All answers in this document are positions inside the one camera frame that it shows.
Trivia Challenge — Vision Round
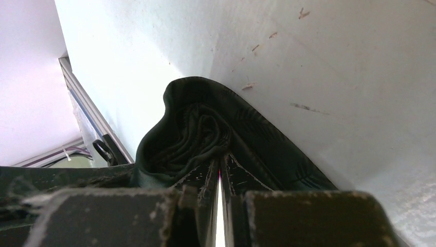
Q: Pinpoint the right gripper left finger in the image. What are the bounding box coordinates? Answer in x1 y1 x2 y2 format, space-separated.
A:
25 159 220 246

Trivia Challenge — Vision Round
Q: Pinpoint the dark green leaf tie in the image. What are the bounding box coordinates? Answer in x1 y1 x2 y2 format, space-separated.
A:
131 77 335 190

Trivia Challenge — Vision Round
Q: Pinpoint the aluminium frame rail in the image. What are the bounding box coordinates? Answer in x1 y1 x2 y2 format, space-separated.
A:
13 56 134 168

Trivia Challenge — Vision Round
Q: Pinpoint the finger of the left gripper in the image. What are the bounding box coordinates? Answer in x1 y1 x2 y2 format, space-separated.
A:
1 164 134 222

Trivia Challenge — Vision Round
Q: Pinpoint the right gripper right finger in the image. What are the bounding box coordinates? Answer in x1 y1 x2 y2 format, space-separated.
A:
220 154 401 246

